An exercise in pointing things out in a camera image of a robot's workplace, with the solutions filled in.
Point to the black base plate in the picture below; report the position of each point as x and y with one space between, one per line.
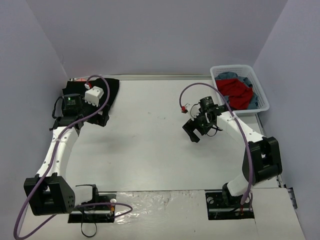
92 215
220 207

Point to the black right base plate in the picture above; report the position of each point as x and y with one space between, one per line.
220 207

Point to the red t-shirt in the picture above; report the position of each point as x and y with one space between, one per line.
239 95

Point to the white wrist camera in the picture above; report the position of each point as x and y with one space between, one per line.
191 109
93 96

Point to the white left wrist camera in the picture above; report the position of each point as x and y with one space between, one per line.
93 96

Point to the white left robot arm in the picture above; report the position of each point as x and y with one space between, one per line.
48 192

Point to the folded pink t-shirt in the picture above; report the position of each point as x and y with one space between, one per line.
79 79

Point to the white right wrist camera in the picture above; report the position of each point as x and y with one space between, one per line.
191 109

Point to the white plastic laundry basket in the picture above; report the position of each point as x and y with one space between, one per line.
247 71

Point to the grey-blue t-shirt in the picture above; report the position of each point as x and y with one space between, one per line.
231 75

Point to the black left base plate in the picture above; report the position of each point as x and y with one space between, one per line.
92 215

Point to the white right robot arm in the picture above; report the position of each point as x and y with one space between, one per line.
261 158

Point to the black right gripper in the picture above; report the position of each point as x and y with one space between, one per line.
196 125

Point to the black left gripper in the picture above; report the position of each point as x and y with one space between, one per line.
100 116

